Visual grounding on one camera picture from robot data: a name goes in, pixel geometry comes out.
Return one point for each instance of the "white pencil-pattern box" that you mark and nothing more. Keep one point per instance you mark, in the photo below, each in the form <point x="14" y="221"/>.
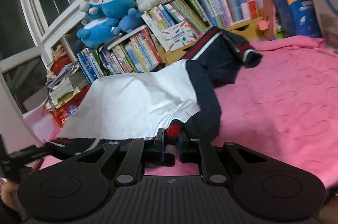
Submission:
<point x="178" y="36"/>

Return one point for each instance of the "blue bear plush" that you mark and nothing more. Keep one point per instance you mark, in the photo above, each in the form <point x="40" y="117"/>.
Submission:
<point x="103" y="30"/>

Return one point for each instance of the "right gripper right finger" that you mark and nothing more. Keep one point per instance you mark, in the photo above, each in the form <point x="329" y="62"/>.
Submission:
<point x="202" y="154"/>

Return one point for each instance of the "stack of papers on crate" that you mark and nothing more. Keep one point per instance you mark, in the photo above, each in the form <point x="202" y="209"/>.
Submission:
<point x="60" y="88"/>

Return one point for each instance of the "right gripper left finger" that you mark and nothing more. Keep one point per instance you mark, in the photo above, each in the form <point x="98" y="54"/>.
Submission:
<point x="140" y="152"/>

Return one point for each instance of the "blue Doraemon plush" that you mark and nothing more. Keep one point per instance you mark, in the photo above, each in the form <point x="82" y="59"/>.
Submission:
<point x="96" y="9"/>

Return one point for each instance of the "blue paper gift bag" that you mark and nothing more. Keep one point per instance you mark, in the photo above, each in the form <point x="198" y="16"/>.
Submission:
<point x="298" y="18"/>

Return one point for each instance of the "navy and white jacket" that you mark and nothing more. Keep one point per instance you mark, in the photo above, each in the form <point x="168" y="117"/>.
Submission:
<point x="129" y="106"/>

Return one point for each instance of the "red plastic crate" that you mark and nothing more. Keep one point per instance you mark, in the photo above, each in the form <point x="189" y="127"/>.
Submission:
<point x="61" y="114"/>

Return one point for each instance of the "wooden desktop drawer shelf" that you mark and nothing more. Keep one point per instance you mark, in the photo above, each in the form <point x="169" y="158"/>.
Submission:
<point x="248" y="30"/>

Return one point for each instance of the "pink rabbit-print blanket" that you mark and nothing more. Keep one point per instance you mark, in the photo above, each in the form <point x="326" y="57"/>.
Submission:
<point x="286" y="107"/>

